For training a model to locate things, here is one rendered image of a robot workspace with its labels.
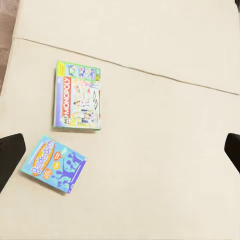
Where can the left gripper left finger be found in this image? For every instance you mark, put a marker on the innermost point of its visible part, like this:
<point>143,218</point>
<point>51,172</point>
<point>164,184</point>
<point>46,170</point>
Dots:
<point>12,149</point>

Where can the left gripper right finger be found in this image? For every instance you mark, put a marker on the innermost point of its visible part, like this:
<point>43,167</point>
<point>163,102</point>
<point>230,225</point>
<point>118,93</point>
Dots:
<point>232,148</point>

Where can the bed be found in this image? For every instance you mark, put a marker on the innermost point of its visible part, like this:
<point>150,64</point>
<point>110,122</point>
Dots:
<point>170,95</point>

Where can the board game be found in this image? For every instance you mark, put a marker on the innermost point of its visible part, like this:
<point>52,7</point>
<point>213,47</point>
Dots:
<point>55,164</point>
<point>77,104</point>

